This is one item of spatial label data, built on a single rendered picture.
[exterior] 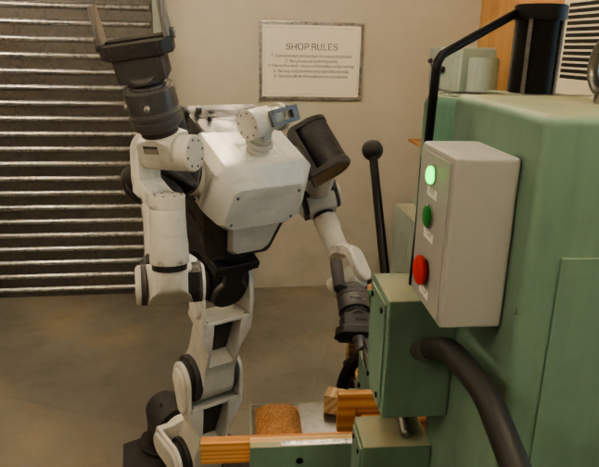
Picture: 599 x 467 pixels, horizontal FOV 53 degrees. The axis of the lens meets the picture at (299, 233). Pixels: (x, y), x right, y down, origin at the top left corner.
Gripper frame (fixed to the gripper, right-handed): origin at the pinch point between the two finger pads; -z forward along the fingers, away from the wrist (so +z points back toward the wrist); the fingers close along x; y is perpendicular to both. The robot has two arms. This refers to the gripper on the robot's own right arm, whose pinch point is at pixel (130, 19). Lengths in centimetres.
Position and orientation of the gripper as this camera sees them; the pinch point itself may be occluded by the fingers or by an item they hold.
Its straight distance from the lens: 105.4
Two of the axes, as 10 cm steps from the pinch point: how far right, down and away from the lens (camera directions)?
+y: 0.4, 5.3, -8.5
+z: 1.3, 8.4, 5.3
